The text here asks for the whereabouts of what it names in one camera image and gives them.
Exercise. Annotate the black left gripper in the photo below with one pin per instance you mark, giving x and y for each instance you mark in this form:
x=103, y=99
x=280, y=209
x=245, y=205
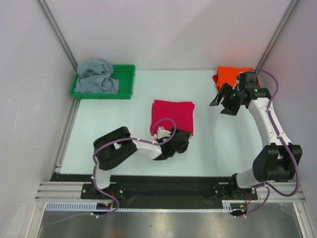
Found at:
x=173, y=130

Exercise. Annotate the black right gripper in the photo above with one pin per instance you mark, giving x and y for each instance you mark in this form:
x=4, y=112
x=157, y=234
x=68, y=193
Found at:
x=228, y=98

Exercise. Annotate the crimson red t shirt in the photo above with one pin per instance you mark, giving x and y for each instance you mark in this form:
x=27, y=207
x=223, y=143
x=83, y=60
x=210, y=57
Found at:
x=182, y=113

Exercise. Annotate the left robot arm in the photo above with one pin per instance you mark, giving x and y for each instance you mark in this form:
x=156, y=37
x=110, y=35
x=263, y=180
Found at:
x=114, y=148

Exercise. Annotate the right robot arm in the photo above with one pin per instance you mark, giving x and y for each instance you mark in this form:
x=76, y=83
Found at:
x=279, y=158

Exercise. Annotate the folded orange t shirt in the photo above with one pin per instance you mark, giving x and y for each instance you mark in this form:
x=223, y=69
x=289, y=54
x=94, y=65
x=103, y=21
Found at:
x=228, y=74

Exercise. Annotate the green plastic bin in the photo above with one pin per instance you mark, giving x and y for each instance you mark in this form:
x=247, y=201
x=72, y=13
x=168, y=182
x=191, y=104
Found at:
x=125, y=73

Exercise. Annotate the crumpled grey t shirt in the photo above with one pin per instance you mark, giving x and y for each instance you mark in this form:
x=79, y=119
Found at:
x=94, y=77

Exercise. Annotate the aluminium front extrusion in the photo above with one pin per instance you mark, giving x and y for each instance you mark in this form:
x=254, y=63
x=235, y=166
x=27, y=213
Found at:
x=71, y=191

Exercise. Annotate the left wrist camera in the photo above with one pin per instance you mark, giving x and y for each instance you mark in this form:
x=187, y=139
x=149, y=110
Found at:
x=162, y=133

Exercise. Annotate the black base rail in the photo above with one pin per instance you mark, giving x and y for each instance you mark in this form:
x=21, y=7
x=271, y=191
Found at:
x=161, y=189

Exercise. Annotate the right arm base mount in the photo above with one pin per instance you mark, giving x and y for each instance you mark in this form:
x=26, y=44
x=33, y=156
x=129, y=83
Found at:
x=225, y=191

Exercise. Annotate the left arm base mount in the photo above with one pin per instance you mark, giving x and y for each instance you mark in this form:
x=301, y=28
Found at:
x=90, y=192

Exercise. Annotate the white slotted cable duct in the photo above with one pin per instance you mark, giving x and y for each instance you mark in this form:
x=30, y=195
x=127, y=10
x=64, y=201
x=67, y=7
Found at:
x=104, y=206

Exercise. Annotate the aluminium frame post right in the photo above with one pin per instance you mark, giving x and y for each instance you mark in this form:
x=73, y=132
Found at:
x=278, y=31

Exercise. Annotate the aluminium frame post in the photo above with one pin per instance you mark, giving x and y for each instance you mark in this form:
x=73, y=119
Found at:
x=278, y=31
x=44, y=7

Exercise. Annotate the aluminium frame post left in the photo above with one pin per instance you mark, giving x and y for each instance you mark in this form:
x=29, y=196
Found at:
x=44, y=7

